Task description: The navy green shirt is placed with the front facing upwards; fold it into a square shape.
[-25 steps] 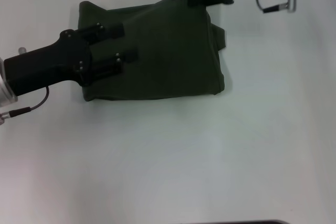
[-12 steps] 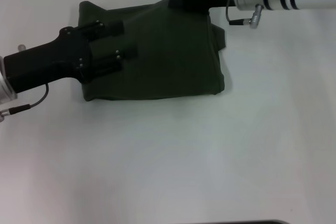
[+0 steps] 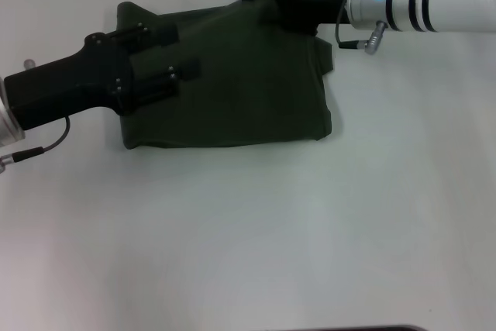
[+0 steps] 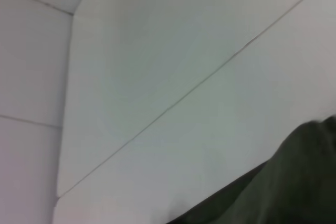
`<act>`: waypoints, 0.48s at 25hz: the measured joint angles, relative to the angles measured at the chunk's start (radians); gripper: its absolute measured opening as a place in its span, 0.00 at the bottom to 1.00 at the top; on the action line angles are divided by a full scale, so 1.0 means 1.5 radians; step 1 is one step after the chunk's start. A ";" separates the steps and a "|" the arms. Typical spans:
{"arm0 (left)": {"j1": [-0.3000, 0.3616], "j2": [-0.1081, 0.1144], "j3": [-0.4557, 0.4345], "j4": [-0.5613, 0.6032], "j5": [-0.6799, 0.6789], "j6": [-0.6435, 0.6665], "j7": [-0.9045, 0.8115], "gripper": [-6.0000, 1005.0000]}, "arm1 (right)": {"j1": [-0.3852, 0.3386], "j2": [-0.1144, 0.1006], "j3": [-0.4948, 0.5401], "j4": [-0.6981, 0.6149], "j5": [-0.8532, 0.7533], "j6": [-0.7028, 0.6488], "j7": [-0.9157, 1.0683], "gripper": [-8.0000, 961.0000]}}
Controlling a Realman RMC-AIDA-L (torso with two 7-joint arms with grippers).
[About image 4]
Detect dark green FREE t-shirt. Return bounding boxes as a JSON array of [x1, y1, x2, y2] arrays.
[[167, 115, 336, 224]]

